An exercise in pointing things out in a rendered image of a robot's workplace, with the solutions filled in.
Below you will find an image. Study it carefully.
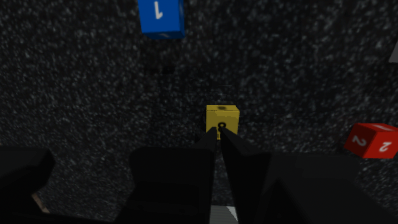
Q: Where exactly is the blue block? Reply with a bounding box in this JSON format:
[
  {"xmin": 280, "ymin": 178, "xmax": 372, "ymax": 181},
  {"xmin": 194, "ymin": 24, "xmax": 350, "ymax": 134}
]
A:
[{"xmin": 138, "ymin": 0, "xmax": 185, "ymax": 40}]

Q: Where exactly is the red block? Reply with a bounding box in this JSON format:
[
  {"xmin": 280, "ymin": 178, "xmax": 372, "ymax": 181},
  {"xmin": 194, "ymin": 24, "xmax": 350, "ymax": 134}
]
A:
[{"xmin": 344, "ymin": 123, "xmax": 398, "ymax": 159}]

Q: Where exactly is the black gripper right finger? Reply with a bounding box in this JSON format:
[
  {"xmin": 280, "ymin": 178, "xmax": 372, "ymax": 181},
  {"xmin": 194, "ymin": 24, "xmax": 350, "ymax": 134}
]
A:
[{"xmin": 220, "ymin": 127, "xmax": 361, "ymax": 224}]

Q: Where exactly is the yellow block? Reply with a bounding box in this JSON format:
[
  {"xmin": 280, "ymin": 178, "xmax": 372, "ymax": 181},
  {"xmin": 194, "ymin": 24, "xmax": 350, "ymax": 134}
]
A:
[{"xmin": 206, "ymin": 105, "xmax": 240, "ymax": 139}]

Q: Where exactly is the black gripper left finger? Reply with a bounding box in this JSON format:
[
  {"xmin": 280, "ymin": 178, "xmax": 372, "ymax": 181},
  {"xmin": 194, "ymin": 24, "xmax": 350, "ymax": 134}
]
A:
[{"xmin": 128, "ymin": 127, "xmax": 217, "ymax": 224}]

